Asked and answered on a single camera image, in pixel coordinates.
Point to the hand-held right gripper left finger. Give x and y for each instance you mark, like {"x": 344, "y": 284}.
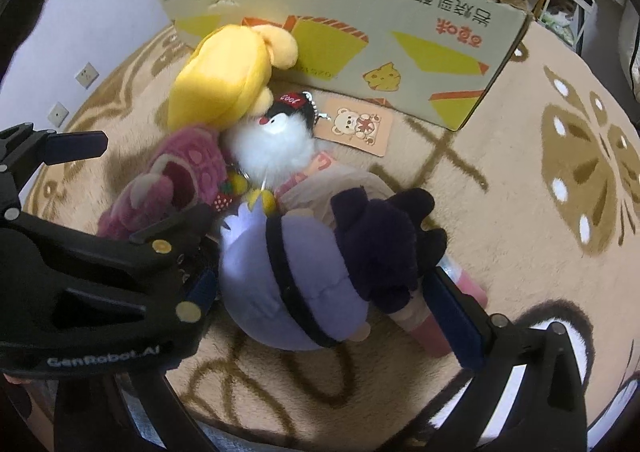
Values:
{"x": 145, "y": 407}

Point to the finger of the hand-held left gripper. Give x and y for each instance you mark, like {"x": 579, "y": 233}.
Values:
{"x": 204, "y": 289}
{"x": 75, "y": 147}

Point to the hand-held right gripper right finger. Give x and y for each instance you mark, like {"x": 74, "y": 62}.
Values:
{"x": 452, "y": 319}

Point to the purple round plush toy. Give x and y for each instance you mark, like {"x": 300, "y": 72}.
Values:
{"x": 310, "y": 277}

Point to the pink bear plush toy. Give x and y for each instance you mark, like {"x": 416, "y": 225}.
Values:
{"x": 195, "y": 157}

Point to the white fluffy plush toy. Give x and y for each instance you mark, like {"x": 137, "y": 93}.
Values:
{"x": 272, "y": 152}

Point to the yellow plush toy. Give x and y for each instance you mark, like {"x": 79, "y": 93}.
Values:
{"x": 220, "y": 77}

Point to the printed cardboard box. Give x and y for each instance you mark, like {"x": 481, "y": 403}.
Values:
{"x": 425, "y": 22}

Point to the beige patterned rug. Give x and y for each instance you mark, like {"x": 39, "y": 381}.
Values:
{"x": 500, "y": 182}

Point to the orange bear picture card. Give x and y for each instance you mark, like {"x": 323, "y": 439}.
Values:
{"x": 360, "y": 129}

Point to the white wall socket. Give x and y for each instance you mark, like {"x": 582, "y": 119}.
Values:
{"x": 86, "y": 75}
{"x": 58, "y": 114}

